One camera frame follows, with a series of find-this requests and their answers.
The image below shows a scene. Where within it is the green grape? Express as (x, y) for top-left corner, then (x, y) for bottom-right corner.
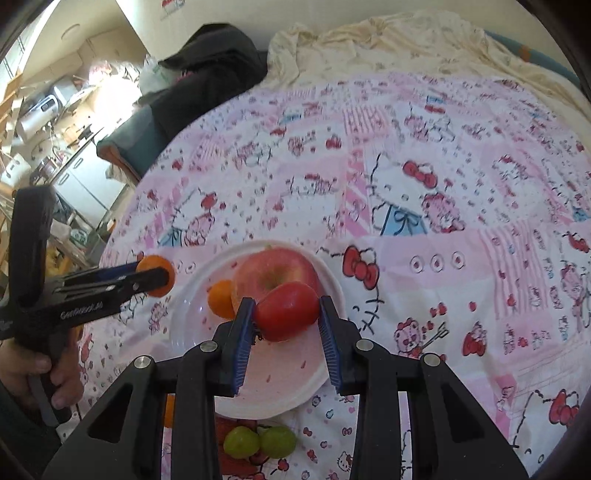
(259, 425), (297, 459)
(223, 425), (262, 460)

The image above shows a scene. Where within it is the black cloth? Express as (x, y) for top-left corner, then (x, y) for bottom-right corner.
(148, 23), (269, 144)

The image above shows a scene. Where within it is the white plate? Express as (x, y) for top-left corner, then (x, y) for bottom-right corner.
(170, 240), (345, 418)

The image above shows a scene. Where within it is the red tomato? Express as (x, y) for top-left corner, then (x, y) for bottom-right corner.
(254, 281), (321, 343)

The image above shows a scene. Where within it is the white kitchen appliance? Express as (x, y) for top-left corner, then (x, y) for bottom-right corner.
(16, 113), (47, 139)

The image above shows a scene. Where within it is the red apple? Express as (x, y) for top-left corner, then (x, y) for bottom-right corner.
(231, 247), (321, 319)

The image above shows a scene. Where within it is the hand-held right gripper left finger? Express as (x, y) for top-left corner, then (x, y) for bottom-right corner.
(41, 296), (258, 480)

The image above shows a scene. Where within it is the pink printed blanket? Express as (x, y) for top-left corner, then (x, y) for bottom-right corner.
(76, 71), (591, 480)

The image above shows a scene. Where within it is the white plastic bag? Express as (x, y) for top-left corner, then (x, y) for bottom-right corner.
(139, 53), (178, 93)

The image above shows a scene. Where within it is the cream blanket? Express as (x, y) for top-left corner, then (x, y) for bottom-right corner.
(267, 11), (591, 121)

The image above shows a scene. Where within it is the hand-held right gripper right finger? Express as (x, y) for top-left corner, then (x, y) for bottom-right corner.
(318, 295), (529, 480)

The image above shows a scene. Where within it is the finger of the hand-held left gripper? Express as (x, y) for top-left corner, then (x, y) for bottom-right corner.
(55, 268), (170, 315)
(65, 261), (146, 284)

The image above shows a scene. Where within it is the white kitchen cabinet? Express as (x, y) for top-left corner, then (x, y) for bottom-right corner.
(53, 124), (127, 227)

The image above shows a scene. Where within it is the small orange mandarin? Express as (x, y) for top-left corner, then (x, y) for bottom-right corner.
(208, 279), (238, 320)
(137, 255), (176, 297)

